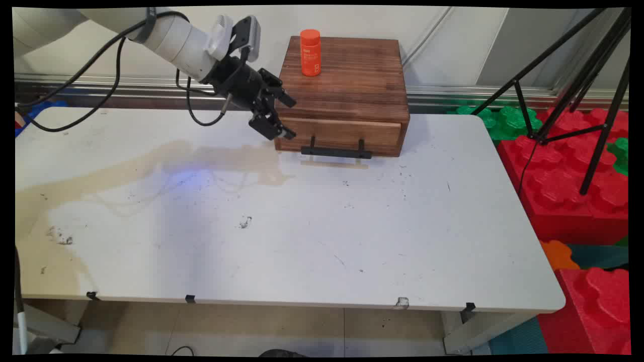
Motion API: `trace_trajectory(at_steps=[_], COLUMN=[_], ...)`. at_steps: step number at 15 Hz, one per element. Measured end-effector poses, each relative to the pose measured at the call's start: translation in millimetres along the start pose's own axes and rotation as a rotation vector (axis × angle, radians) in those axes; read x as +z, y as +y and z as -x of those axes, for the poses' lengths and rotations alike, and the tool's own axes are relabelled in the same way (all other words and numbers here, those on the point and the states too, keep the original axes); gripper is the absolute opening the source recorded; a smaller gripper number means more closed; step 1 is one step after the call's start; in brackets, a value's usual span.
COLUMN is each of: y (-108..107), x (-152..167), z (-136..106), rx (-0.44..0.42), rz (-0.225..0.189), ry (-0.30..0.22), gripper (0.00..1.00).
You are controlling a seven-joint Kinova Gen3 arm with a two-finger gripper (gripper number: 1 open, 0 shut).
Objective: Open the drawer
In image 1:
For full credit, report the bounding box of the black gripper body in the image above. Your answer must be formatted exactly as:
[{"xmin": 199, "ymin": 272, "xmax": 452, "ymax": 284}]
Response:
[{"xmin": 203, "ymin": 54, "xmax": 282, "ymax": 111}]

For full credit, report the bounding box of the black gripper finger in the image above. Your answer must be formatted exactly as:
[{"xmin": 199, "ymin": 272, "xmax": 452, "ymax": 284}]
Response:
[
  {"xmin": 249, "ymin": 101, "xmax": 297, "ymax": 141},
  {"xmin": 259, "ymin": 69, "xmax": 297, "ymax": 108}
]

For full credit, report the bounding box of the wooden drawer with black handle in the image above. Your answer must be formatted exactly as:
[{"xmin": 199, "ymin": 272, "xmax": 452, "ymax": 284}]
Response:
[{"xmin": 278, "ymin": 117, "xmax": 403, "ymax": 160}]

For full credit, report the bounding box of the orange plastic bottle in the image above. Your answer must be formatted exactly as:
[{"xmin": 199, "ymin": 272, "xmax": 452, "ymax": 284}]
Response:
[{"xmin": 300, "ymin": 29, "xmax": 322, "ymax": 77}]

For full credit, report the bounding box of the dark wooden cabinet box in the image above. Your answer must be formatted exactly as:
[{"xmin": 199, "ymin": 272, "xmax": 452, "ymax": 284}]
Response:
[{"xmin": 274, "ymin": 35, "xmax": 411, "ymax": 158}]

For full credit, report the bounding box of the blue plastic object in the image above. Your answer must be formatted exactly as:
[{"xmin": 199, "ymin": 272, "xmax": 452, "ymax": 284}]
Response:
[{"xmin": 15, "ymin": 101, "xmax": 69, "ymax": 137}]

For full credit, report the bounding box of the wide green foam block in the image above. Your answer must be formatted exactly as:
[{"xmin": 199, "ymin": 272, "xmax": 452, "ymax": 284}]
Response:
[{"xmin": 447, "ymin": 105, "xmax": 544, "ymax": 142}]

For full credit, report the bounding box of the large red foam block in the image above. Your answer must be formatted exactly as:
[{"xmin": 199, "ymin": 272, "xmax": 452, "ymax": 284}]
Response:
[{"xmin": 496, "ymin": 107, "xmax": 629, "ymax": 246}]

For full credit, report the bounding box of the orange foam piece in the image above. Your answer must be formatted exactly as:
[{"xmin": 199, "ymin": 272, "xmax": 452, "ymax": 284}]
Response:
[{"xmin": 539, "ymin": 240, "xmax": 581, "ymax": 272}]

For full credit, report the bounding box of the small green foam block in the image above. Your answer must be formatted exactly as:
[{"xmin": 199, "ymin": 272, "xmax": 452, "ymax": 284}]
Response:
[{"xmin": 606, "ymin": 137, "xmax": 629, "ymax": 176}]

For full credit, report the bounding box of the teal foam mat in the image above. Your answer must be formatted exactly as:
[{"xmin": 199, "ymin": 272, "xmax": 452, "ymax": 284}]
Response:
[{"xmin": 568, "ymin": 243, "xmax": 629, "ymax": 270}]

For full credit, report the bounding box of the small red foam block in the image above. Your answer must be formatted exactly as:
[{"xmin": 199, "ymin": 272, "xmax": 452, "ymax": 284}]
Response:
[{"xmin": 536, "ymin": 266, "xmax": 632, "ymax": 355}]

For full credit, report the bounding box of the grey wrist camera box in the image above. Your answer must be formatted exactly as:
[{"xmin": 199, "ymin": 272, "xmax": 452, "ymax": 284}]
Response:
[{"xmin": 208, "ymin": 15, "xmax": 262, "ymax": 63}]

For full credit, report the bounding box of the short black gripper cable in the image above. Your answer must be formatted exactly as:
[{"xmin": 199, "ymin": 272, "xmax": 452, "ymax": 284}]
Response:
[{"xmin": 175, "ymin": 68, "xmax": 234, "ymax": 127}]

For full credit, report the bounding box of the long black arm cable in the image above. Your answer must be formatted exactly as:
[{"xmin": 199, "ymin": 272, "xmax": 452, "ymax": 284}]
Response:
[{"xmin": 15, "ymin": 9, "xmax": 189, "ymax": 133}]

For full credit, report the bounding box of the white wall conduit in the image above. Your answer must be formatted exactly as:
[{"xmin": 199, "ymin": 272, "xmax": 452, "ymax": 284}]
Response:
[{"xmin": 401, "ymin": 7, "xmax": 454, "ymax": 67}]

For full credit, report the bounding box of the metal wall rail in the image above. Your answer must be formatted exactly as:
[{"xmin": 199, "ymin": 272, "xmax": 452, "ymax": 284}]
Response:
[{"xmin": 14, "ymin": 73, "xmax": 629, "ymax": 112}]

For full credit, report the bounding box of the grey table leg bracket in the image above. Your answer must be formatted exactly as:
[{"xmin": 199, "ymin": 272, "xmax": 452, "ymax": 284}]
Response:
[
  {"xmin": 14, "ymin": 301, "xmax": 82, "ymax": 352},
  {"xmin": 442, "ymin": 311, "xmax": 536, "ymax": 355}
]

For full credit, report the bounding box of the cable with metal connector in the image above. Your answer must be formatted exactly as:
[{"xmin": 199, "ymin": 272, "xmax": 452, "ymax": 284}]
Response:
[{"xmin": 14, "ymin": 245, "xmax": 29, "ymax": 355}]

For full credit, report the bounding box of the black camera tripod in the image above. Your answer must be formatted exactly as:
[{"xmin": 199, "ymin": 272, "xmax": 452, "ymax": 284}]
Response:
[{"xmin": 470, "ymin": 8, "xmax": 632, "ymax": 197}]

